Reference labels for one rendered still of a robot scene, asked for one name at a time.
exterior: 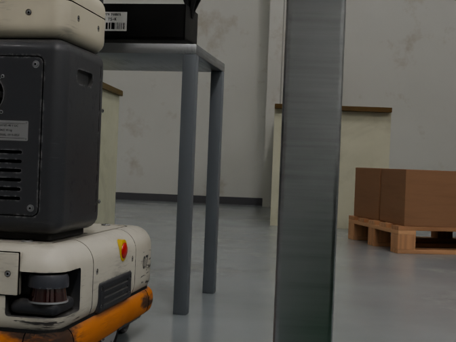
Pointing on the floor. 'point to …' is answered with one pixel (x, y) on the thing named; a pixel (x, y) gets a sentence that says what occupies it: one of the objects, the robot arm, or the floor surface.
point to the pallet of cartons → (405, 210)
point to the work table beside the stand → (185, 147)
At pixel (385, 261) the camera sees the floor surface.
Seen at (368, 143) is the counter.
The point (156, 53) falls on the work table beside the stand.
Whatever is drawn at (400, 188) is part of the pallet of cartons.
